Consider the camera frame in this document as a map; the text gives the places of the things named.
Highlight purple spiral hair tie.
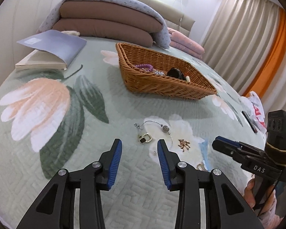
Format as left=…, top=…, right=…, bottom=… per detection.
left=133, top=63, right=154, bottom=71

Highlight open book with blue cover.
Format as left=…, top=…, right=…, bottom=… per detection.
left=15, top=30, right=87, bottom=71

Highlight gold earring with black gem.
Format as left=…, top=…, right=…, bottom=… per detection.
left=139, top=132, right=154, bottom=145

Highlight person's right forearm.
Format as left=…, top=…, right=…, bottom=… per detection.
left=257, top=191, right=286, bottom=228

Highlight orange curtain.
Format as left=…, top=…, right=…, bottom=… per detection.
left=242, top=10, right=286, bottom=98

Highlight white wardrobe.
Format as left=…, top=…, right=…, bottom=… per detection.
left=0, top=0, right=62, bottom=93

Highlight black hair scrunchie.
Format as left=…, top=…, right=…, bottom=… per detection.
left=167, top=68, right=187, bottom=80

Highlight brown pillow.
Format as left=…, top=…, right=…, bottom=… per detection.
left=51, top=18, right=155, bottom=46
left=59, top=0, right=166, bottom=32

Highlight white cable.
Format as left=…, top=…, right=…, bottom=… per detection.
left=178, top=0, right=184, bottom=28

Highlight person's right hand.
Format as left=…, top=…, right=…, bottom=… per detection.
left=243, top=179, right=277, bottom=210

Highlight black phone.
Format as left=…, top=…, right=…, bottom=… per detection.
left=241, top=110, right=258, bottom=134

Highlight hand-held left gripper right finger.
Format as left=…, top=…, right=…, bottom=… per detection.
left=157, top=139, right=265, bottom=229

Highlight dark bookmark ribbon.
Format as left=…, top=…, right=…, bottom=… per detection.
left=64, top=64, right=84, bottom=79

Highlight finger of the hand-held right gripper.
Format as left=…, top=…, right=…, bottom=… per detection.
left=216, top=136, right=267, bottom=157
left=212, top=139, right=253, bottom=165

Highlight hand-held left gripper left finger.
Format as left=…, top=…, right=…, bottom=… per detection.
left=15, top=138, right=123, bottom=229

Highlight silver charm bracelet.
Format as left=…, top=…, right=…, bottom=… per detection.
left=134, top=121, right=174, bottom=154

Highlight white fluffy cloth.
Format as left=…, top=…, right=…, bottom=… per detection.
left=61, top=30, right=80, bottom=37

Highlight pink folded blanket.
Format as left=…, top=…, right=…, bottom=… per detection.
left=167, top=27, right=205, bottom=60

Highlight brown wicker basket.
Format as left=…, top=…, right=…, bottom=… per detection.
left=116, top=42, right=217, bottom=101

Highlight beige curtain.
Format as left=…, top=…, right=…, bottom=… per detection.
left=201, top=0, right=280, bottom=93

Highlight light blue hair clip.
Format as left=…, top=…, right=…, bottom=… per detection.
left=200, top=140, right=210, bottom=171

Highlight white plastic bag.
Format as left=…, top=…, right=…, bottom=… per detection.
left=239, top=91, right=268, bottom=133

